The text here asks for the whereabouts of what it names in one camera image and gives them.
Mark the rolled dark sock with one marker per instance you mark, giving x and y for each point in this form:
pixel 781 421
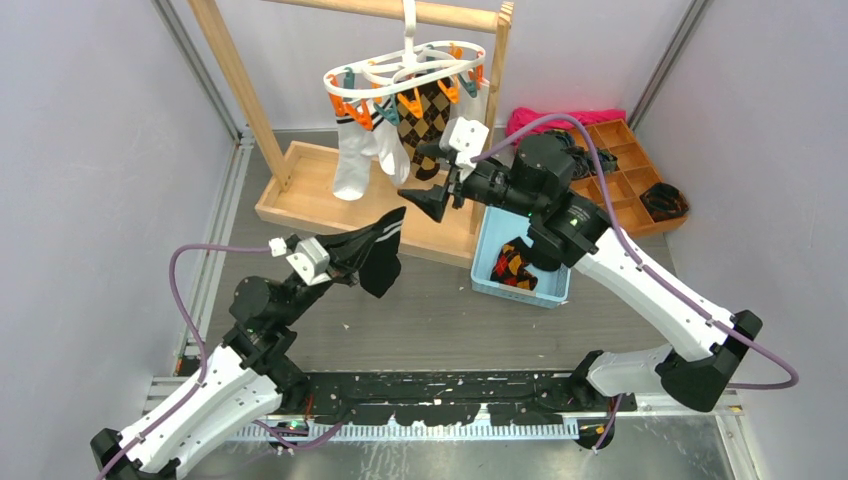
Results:
pixel 608 161
pixel 583 163

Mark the brown argyle sock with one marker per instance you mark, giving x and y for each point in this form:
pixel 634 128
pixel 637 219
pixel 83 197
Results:
pixel 436 108

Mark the rolled dark sock centre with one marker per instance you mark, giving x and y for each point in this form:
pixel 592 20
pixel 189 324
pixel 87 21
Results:
pixel 583 163

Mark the white sock middle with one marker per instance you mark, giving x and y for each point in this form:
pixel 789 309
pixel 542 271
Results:
pixel 392 156

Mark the white sock right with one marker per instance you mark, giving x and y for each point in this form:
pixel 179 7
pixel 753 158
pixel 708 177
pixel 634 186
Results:
pixel 472 108

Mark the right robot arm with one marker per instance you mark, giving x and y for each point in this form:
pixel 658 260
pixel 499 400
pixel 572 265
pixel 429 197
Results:
pixel 705 342

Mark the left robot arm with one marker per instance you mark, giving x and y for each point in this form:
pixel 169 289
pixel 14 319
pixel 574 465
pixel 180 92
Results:
pixel 248 375

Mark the black sock white stripes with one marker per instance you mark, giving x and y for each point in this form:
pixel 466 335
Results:
pixel 390 266

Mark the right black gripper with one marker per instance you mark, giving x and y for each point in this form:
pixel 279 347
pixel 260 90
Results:
pixel 433 200

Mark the red yellow argyle sock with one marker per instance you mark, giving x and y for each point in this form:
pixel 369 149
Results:
pixel 511 266

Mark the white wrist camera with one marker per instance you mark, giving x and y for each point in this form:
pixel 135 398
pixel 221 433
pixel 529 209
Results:
pixel 465 138
pixel 307 257

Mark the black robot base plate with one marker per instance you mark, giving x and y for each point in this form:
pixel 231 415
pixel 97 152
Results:
pixel 457 399

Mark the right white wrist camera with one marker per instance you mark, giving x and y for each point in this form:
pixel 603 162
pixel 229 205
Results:
pixel 465 138

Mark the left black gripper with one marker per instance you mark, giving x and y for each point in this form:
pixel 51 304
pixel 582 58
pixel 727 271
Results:
pixel 350 254

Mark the white clip sock hanger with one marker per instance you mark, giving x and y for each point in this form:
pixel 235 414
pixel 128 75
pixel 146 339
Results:
pixel 379 85

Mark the wooden hanging rack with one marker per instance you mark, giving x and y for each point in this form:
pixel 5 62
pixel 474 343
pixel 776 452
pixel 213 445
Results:
pixel 300 193

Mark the rolled dark sock right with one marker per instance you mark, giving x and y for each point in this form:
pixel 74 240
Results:
pixel 608 161

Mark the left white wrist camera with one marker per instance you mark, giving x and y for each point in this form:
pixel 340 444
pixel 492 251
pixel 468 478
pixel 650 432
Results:
pixel 307 257

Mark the light blue plastic basket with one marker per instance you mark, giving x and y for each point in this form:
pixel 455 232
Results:
pixel 498 227

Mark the white sock with stripes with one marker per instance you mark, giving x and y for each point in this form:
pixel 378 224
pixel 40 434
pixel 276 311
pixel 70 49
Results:
pixel 357 147

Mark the wooden compartment tray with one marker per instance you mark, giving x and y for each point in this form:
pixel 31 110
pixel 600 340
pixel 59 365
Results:
pixel 635 174

